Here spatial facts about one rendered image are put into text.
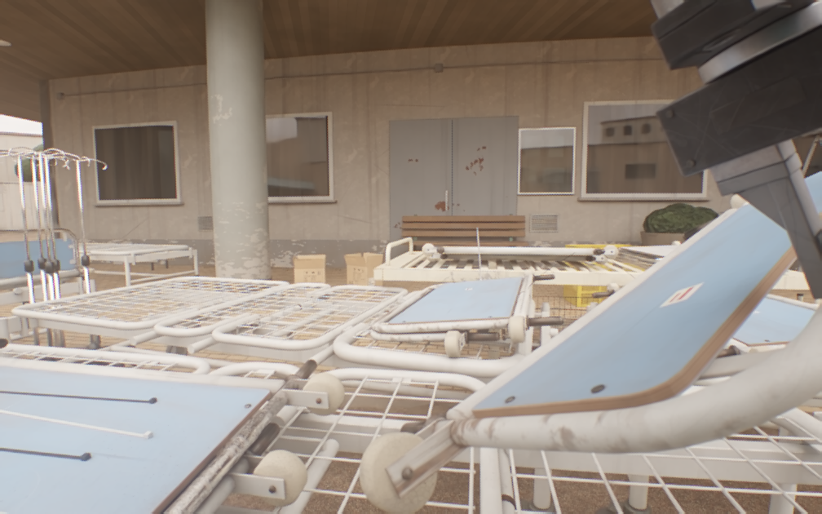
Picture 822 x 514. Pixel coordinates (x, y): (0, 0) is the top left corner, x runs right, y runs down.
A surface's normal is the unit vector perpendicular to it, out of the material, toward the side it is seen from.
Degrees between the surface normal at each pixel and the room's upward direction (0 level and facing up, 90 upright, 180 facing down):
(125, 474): 5
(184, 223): 90
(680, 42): 106
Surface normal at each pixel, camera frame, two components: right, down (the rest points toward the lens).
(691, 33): -0.79, 0.33
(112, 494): -0.02, -0.98
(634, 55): -0.15, 0.11
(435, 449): 0.40, -0.36
